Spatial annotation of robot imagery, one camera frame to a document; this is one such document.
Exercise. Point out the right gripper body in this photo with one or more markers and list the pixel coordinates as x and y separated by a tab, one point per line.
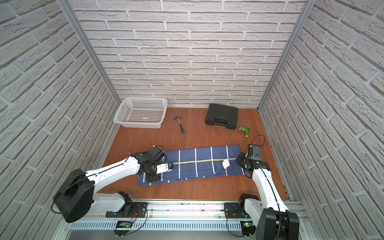
243	159

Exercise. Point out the blue striped pillowcase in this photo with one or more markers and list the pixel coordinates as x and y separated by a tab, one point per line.
199	163

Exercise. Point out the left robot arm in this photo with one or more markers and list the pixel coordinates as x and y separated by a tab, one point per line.
79	194

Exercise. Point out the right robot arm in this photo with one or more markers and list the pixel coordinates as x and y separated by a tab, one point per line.
272	220

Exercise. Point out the black plastic tool case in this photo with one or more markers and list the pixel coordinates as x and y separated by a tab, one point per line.
221	115

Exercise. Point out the white plastic basket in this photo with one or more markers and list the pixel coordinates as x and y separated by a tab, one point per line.
145	113

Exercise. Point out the left electronics board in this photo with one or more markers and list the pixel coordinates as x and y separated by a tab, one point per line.
124	225

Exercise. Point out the electronics board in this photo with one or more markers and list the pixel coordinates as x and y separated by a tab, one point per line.
248	228
124	225

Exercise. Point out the right electronics board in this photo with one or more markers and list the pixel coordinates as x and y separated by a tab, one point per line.
248	228

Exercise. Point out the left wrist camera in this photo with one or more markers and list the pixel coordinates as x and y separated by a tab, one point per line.
166	167

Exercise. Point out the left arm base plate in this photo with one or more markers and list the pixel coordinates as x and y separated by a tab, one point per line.
137	209

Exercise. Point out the hammer with black handle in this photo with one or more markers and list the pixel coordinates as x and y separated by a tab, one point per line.
178	118

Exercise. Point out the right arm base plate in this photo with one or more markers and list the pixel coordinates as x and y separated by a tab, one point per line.
232	211

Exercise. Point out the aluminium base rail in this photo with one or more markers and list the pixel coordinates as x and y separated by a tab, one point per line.
161	215

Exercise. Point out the aluminium corner post right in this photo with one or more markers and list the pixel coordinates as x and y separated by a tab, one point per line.
308	6

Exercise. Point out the aluminium corner post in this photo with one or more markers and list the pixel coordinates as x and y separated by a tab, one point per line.
308	6
75	23

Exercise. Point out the aluminium corner post left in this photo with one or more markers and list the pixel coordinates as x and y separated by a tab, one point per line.
75	23

